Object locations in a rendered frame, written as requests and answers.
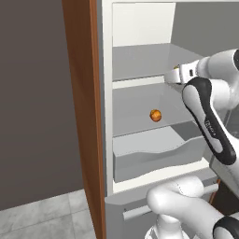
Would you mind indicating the white fridge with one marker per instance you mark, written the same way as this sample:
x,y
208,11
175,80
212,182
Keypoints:
x,y
107,93

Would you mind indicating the grey freezer drawer front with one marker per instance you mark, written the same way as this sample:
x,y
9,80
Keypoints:
x,y
124,227

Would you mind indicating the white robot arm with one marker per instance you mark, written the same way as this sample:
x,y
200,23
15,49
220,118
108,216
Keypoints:
x,y
174,199

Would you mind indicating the orange peach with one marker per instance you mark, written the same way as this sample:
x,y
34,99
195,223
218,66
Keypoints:
x,y
155,115

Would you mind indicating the brown wooden cabinet panel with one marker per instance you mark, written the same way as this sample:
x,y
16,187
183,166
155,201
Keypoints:
x,y
84,93

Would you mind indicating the yellow pear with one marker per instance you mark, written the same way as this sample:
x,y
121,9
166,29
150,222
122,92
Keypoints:
x,y
176,66

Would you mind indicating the glass fridge shelf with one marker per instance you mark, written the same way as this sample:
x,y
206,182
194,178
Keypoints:
x,y
140,62
133,109

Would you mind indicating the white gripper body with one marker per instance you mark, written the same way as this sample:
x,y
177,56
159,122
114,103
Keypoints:
x,y
175,76

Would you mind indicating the grey fridge crisper drawer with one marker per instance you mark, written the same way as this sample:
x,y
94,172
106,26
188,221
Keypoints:
x,y
149,158

